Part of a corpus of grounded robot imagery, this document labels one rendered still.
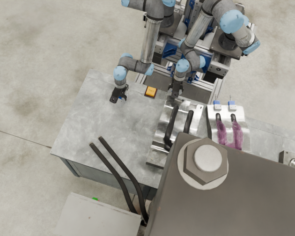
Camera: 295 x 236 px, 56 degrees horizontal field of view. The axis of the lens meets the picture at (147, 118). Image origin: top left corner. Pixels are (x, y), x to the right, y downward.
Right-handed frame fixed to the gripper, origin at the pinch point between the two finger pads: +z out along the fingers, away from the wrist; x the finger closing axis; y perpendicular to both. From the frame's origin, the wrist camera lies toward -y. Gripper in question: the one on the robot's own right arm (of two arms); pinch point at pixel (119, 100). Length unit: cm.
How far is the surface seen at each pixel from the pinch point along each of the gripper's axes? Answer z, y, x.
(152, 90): 0.9, 18.8, -17.5
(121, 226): -62, -75, -41
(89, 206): -62, -74, -26
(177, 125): -3.8, -0.9, -44.3
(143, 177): 5, -41, -38
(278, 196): -116, -57, -70
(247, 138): -4, 11, -90
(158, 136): -8.9, -15.7, -35.6
